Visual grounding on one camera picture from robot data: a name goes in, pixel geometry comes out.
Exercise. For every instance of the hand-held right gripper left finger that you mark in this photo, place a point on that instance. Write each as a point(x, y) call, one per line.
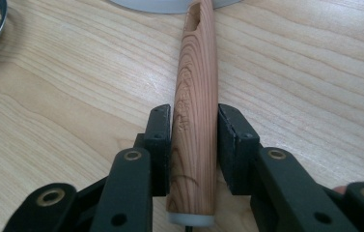
point(158, 145)

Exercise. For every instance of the white utensil rack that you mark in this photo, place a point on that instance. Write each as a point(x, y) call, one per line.
point(170, 5)

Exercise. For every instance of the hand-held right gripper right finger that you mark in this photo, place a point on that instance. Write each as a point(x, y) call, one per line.
point(234, 151)

